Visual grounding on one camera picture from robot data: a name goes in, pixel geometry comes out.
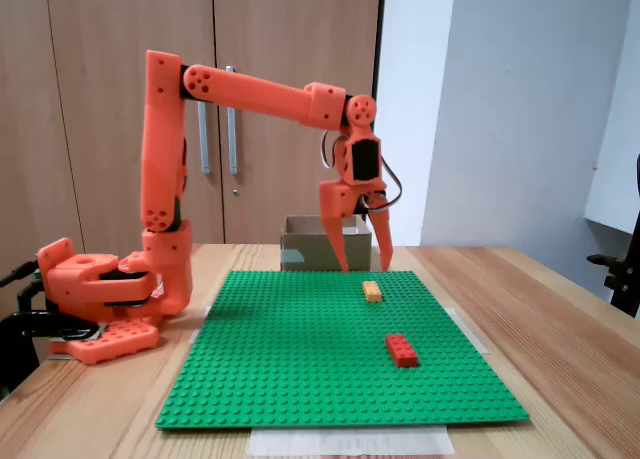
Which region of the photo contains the black table clamp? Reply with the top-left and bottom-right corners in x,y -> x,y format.
0,310 -> 101,398

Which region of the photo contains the red lego block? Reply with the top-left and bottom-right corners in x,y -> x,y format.
385,332 -> 420,369

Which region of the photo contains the wide masking tape strip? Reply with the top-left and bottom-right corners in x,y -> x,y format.
248,425 -> 456,458

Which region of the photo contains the gripper servo cable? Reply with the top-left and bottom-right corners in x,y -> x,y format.
367,156 -> 405,213

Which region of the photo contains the cardboard box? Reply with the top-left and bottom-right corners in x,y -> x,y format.
279,214 -> 374,273

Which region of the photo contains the metal cabinet handle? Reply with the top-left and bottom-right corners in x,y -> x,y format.
224,65 -> 239,176
196,100 -> 211,176

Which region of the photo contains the black cable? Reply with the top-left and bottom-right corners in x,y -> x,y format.
0,260 -> 41,288
16,280 -> 50,314

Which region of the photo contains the black clamp stand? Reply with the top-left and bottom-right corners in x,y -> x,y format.
586,152 -> 640,320

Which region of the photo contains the wrist servo cable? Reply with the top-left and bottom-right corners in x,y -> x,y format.
320,127 -> 337,171

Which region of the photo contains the yellow lego block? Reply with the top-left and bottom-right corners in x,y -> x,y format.
361,280 -> 386,304

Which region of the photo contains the green lego baseplate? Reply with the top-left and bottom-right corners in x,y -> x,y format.
154,270 -> 530,431

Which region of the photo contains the white panel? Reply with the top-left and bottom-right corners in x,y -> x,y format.
583,0 -> 640,236

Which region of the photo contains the small masking tape strip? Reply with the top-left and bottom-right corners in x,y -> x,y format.
188,305 -> 212,345

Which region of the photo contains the wooden cabinet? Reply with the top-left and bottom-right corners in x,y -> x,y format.
0,0 -> 387,300

